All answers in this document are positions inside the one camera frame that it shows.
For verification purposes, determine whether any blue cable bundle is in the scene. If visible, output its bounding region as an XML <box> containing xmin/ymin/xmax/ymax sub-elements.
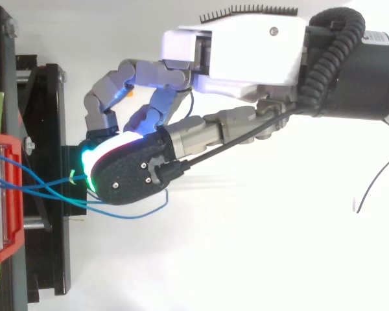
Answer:
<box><xmin>0</xmin><ymin>91</ymin><xmax>195</xmax><ymax>220</ymax></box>

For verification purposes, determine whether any black stand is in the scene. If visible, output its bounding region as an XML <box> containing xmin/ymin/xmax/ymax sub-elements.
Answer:
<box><xmin>0</xmin><ymin>4</ymin><xmax>88</xmax><ymax>311</ymax></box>

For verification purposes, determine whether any thin black cable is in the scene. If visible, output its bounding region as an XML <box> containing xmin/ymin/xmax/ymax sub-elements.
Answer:
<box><xmin>161</xmin><ymin>106</ymin><xmax>304</xmax><ymax>179</ymax></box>
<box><xmin>355</xmin><ymin>122</ymin><xmax>389</xmax><ymax>214</ymax></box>

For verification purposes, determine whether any black coiled cable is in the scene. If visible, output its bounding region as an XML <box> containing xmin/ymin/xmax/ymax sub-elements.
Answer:
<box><xmin>298</xmin><ymin>7</ymin><xmax>366</xmax><ymax>109</ymax></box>

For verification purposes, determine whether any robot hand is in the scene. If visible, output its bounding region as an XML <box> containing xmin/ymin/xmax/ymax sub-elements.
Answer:
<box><xmin>80</xmin><ymin>4</ymin><xmax>309</xmax><ymax>206</ymax></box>

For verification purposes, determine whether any red bin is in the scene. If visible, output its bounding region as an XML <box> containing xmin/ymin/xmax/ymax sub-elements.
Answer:
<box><xmin>0</xmin><ymin>132</ymin><xmax>24</xmax><ymax>273</ymax></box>

